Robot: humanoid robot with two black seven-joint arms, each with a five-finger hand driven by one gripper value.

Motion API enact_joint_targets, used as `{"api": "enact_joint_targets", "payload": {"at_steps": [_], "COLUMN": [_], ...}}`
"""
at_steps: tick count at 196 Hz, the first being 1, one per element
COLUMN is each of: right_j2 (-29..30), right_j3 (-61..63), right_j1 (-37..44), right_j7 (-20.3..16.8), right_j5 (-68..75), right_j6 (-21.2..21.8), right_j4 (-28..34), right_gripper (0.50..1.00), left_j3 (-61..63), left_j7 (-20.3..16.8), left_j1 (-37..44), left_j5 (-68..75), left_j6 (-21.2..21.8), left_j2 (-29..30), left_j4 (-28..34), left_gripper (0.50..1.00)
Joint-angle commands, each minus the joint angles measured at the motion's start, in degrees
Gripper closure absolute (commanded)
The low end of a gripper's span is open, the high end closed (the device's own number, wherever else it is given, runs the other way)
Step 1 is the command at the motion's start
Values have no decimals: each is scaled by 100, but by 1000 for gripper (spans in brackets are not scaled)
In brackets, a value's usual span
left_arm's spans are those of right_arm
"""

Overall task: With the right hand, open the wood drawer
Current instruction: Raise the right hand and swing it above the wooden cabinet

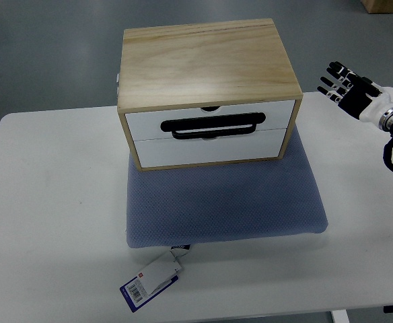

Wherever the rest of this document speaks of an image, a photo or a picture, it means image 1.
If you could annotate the blue mesh cushion mat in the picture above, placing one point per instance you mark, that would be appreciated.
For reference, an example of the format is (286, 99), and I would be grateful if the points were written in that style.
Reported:
(224, 202)

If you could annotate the white lower drawer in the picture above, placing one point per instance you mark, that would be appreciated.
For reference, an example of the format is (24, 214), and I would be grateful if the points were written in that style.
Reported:
(172, 152)

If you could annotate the cardboard box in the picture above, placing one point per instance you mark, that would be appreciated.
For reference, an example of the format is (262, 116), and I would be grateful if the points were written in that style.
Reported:
(378, 6)

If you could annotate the white table leg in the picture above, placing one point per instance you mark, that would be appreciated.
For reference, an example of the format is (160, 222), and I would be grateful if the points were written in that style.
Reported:
(340, 316)

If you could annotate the white and blue product tag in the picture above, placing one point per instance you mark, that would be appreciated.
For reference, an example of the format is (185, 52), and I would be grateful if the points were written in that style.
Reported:
(154, 278)

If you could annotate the white drawer black handle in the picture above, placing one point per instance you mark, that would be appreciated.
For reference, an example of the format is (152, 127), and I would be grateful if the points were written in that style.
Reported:
(162, 123)

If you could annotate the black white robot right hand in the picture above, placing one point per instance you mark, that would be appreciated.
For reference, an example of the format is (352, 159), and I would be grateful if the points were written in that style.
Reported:
(358, 96)

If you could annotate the wooden drawer cabinet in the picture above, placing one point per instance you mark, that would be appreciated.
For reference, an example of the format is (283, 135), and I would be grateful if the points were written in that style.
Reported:
(205, 66)

